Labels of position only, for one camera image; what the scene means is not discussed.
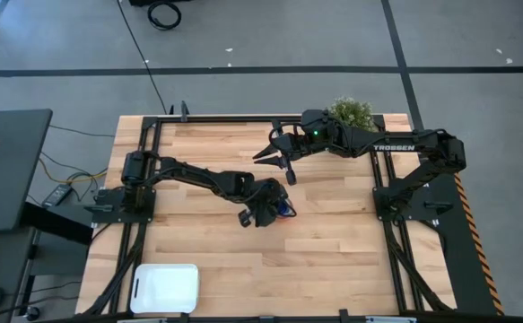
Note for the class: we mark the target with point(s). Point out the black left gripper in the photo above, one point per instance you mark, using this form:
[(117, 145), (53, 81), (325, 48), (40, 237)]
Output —
[(265, 197)]

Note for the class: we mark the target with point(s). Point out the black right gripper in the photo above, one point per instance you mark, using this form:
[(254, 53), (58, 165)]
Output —
[(312, 134)]

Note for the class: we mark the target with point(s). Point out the small indigo measuring cup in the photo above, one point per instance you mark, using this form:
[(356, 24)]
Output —
[(283, 209)]

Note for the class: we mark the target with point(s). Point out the white plastic basket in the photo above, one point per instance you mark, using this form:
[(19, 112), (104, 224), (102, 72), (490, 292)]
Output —
[(167, 289)]

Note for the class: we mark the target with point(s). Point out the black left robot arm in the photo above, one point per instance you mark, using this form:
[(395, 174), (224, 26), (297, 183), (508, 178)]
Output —
[(198, 175)]

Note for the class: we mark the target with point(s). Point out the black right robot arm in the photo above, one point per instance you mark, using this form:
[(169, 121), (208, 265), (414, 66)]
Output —
[(400, 145)]

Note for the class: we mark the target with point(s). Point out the potted plant in ribbed pot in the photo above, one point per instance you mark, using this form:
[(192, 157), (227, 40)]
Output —
[(355, 112)]

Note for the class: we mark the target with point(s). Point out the black power adapter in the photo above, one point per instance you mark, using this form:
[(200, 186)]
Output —
[(57, 195)]

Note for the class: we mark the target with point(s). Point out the black platform with hazard stripe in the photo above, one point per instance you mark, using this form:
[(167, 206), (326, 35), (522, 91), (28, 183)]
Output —
[(458, 251)]

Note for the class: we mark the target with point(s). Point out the black round caster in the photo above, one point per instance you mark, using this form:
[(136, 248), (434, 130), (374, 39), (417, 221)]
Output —
[(32, 313)]

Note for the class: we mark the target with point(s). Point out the grey desk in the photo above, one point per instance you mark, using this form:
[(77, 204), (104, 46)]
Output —
[(10, 170)]

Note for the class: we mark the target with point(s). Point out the black metal table frame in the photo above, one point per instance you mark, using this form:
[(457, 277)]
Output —
[(225, 119)]

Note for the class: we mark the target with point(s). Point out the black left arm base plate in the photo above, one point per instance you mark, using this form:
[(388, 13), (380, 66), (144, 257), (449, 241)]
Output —
[(113, 217)]

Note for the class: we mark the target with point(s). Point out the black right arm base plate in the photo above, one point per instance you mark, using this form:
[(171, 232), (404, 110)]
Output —
[(436, 213)]

